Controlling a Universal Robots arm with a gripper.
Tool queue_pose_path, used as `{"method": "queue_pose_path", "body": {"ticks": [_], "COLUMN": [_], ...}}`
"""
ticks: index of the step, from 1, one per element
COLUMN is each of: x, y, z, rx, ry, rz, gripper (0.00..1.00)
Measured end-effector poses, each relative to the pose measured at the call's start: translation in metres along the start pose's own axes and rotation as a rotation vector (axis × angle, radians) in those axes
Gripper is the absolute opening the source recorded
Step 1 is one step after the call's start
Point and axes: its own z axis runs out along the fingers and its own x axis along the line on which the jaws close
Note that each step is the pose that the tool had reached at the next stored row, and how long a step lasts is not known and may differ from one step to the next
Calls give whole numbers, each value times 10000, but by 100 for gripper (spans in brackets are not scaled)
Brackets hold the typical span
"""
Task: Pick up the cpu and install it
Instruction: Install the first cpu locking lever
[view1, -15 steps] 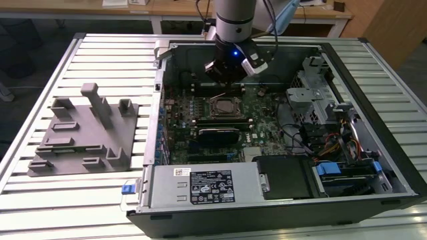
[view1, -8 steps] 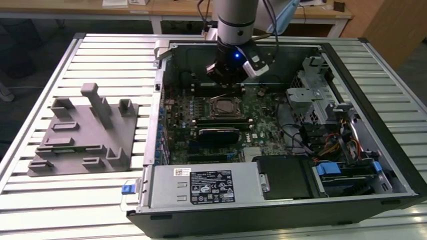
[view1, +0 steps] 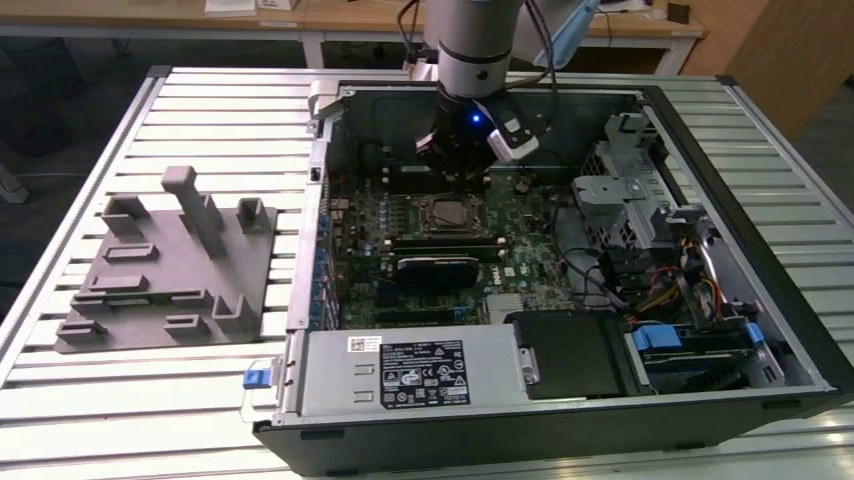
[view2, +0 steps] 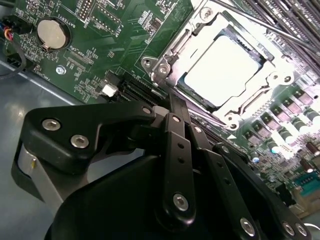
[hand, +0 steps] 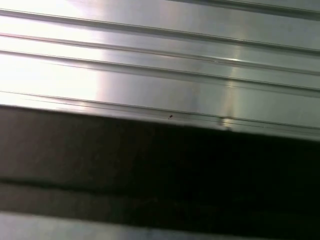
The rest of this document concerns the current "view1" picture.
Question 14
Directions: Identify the silver CPU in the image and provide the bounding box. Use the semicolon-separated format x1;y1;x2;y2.
429;199;469;226

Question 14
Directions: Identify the CPU socket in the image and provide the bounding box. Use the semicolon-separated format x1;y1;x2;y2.
406;192;492;240

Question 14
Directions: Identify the black RAM slot bank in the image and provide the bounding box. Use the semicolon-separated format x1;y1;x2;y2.
382;166;428;194
389;237;505;260

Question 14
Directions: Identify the green motherboard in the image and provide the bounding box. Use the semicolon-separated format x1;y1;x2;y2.
322;167;601;331

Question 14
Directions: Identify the black graphics card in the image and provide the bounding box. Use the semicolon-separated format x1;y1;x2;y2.
393;254;480;294

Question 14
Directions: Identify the silver drive cage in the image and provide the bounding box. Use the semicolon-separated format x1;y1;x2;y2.
569;112;675;251

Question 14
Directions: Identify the silver heatsink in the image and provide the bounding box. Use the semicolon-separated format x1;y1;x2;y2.
484;293;525;321

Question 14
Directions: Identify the black expansion slot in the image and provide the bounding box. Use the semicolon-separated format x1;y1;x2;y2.
374;308;454;325

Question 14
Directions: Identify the wooden desk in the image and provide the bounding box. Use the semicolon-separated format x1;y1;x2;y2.
0;0;708;76

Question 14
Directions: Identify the black fan shroud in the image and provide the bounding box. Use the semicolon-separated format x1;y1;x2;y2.
502;309;652;401

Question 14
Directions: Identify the silver power supply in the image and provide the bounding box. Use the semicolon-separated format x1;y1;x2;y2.
292;327;535;419

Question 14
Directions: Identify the blue disk carrier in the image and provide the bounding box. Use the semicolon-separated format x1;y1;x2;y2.
631;322;763;359

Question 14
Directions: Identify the grey parts rack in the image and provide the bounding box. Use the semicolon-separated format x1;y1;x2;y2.
51;164;280;355

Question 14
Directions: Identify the wooden cabinet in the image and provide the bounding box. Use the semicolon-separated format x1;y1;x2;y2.
683;0;854;139

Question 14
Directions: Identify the green RAM stick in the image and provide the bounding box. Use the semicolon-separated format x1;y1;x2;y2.
98;291;176;304

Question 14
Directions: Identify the black PC case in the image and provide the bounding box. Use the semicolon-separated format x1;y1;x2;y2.
250;73;854;477

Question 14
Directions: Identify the white black-faced wrist camera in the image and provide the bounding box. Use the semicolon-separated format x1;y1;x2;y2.
484;102;556;162

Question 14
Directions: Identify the orange yellow wire bundle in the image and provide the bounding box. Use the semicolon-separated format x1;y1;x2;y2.
625;239;728;324

